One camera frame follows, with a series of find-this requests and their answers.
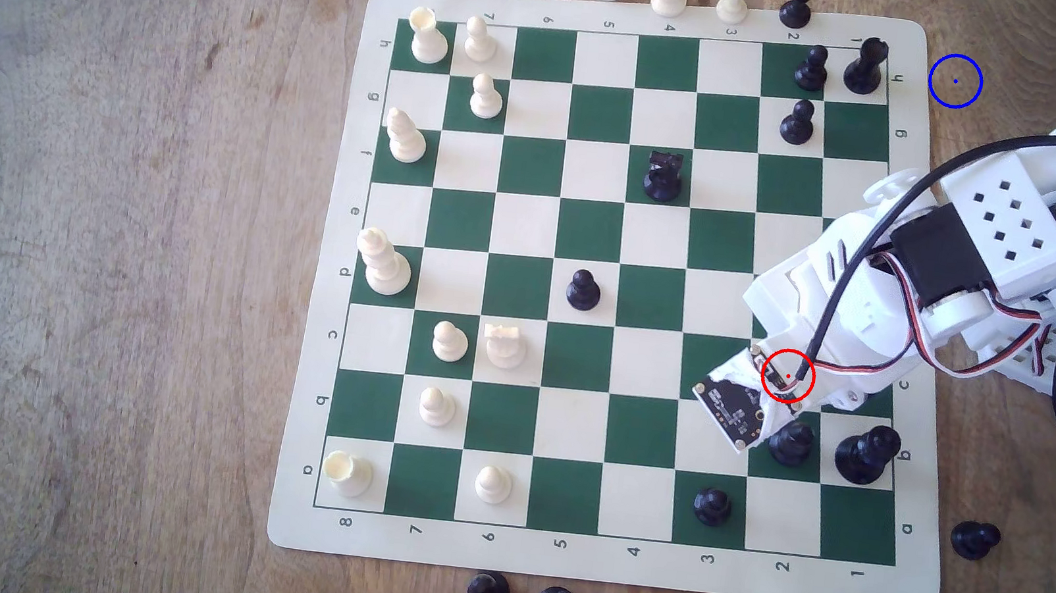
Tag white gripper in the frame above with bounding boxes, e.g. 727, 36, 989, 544
708, 206, 939, 469

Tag black chess bishop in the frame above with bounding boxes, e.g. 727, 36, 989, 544
765, 420, 819, 471

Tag black chess king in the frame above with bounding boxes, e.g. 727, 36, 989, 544
831, 419, 905, 491

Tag black chess knight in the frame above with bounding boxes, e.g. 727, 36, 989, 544
641, 148, 687, 206

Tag green and cream chess mat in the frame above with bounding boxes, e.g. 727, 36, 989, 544
264, 0, 1005, 593

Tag white chess queen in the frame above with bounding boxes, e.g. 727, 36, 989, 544
350, 226, 418, 299

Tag white chess bishop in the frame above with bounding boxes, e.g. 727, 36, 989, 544
381, 107, 432, 167

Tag black bishop h1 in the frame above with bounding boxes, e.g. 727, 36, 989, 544
841, 34, 891, 98

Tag black camera circuit board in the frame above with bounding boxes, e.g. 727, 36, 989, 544
686, 360, 776, 455

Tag red black white servo wires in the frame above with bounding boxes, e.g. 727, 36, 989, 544
812, 197, 1056, 402

